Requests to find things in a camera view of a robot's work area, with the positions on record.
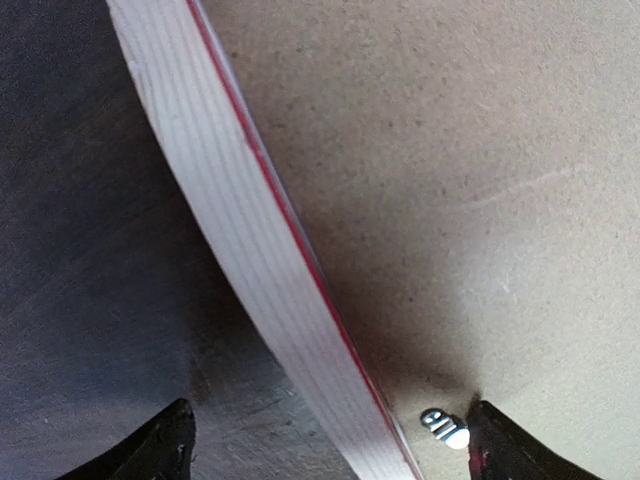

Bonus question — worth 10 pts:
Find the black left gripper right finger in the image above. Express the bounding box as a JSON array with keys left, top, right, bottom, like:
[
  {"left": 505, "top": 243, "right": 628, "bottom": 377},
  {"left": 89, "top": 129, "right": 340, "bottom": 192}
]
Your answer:
[{"left": 467, "top": 400, "right": 599, "bottom": 480}]

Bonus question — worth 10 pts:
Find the red wooden picture frame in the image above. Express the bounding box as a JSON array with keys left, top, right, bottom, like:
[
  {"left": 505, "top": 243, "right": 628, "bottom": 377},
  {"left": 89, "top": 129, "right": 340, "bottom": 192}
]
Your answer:
[{"left": 108, "top": 1, "right": 421, "bottom": 479}]

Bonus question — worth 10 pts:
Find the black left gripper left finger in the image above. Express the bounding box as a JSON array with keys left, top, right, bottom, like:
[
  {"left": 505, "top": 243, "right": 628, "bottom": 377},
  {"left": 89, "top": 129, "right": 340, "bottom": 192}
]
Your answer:
[{"left": 59, "top": 398, "right": 196, "bottom": 480}]

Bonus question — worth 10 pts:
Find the brown backing board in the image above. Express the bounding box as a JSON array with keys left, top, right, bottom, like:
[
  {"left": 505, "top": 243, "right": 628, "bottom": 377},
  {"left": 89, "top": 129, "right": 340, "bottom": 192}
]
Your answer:
[{"left": 205, "top": 1, "right": 639, "bottom": 479}]

